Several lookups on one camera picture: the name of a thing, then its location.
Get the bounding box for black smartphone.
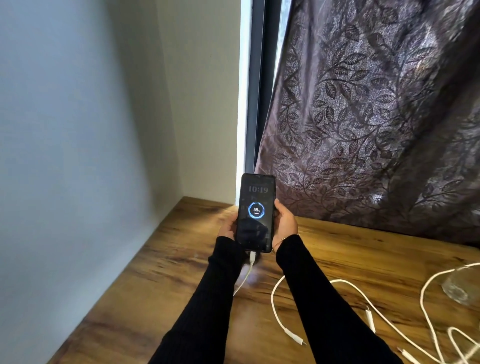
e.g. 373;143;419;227
235;173;277;254

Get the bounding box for white charging cable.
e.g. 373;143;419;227
232;251;257;297

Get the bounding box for thin gold bracelet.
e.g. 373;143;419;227
272;233;301;251

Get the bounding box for looped white cable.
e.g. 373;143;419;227
419;262;480;364

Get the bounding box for long white cable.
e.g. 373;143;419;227
270;275;443;364

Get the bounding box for clear drinking glass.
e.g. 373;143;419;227
441;266;480;307

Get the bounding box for person's left hand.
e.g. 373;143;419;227
217;214;239;241

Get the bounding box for dark window frame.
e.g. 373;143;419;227
245;0;283;175

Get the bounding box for person's left forearm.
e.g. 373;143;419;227
148;236;251;364

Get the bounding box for brown leaf-patterned curtain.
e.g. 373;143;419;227
254;0;480;247

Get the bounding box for person's right forearm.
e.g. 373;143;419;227
275;234;404;364

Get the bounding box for person's right hand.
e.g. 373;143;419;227
272;198;299;253

